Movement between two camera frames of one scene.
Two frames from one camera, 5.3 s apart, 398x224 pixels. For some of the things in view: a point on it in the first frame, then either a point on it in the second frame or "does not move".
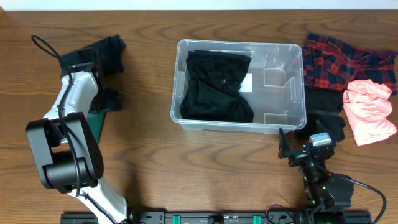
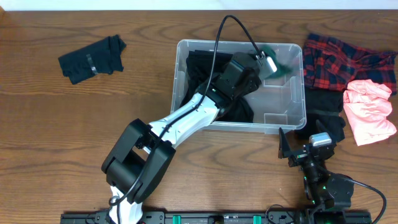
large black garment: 214,81 does not move
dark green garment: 97,121 to 281,71
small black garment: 107,55 does not move
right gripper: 285,152 does not move
